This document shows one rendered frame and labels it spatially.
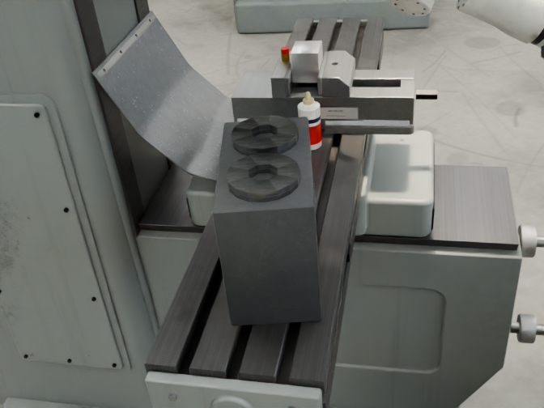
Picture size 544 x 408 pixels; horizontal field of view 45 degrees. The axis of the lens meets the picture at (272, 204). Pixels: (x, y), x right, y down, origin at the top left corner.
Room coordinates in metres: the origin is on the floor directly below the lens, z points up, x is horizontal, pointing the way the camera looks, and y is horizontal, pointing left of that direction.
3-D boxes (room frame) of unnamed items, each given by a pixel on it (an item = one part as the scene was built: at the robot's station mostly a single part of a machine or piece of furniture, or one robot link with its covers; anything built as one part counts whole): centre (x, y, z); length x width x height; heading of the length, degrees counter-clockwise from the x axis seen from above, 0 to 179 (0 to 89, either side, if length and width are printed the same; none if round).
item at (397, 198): (1.19, -0.10, 0.79); 0.50 x 0.35 x 0.12; 75
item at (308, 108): (1.07, -0.08, 0.99); 0.04 x 0.04 x 0.11
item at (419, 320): (1.18, -0.12, 0.43); 0.80 x 0.30 x 0.60; 75
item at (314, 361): (1.12, -0.08, 0.89); 1.24 x 0.23 x 0.08; 165
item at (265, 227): (0.73, 0.00, 1.03); 0.22 x 0.12 x 0.20; 176
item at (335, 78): (1.17, -0.15, 1.02); 0.12 x 0.06 x 0.04; 166
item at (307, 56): (1.18, -0.10, 1.05); 0.06 x 0.05 x 0.06; 166
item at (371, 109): (1.18, -0.12, 0.99); 0.35 x 0.15 x 0.11; 76
